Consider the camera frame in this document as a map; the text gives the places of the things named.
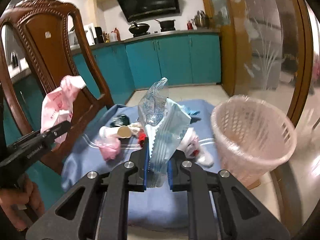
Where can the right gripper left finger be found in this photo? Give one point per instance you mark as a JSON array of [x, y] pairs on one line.
[[96, 207]]

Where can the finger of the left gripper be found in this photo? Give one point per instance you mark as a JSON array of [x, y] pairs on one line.
[[28, 150]]

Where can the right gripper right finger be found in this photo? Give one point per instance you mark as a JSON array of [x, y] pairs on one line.
[[219, 206]]

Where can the pink printed plastic bag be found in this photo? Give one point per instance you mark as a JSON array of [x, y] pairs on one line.
[[57, 105]]

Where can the white plastic bag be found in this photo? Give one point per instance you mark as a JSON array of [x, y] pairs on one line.
[[190, 146]]

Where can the light blue snack wrapper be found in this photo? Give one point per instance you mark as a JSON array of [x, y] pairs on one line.
[[165, 123]]

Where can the teal kitchen cabinets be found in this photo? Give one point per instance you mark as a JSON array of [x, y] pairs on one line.
[[188, 58]]

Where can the person's left hand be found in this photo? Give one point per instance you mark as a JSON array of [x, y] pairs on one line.
[[11, 199]]

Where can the pink crumpled plastic bag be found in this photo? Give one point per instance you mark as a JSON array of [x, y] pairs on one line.
[[109, 147]]

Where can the blue striped cloth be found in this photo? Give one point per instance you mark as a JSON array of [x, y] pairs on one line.
[[157, 208]]

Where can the white paper cup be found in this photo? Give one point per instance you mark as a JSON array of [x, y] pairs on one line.
[[117, 132]]

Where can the pink plastic waste basket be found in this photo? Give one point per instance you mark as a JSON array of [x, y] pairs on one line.
[[252, 137]]

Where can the red foil snack bag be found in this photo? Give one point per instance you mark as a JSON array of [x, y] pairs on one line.
[[141, 138]]

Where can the dark green crumpled wrapper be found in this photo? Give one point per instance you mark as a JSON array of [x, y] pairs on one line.
[[120, 120]]

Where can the blue crumpled glove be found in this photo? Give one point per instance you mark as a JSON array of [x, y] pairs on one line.
[[189, 111]]

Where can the brown wooden chair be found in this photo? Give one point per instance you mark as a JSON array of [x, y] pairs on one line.
[[40, 27]]

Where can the frosted glass door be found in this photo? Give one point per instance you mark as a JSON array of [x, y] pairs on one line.
[[272, 31]]

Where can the black wok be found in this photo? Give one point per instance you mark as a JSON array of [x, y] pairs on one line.
[[137, 29]]

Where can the black cooking pot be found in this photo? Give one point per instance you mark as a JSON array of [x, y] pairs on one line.
[[168, 25]]

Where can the steel kettle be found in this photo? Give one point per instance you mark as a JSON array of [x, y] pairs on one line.
[[201, 19]]

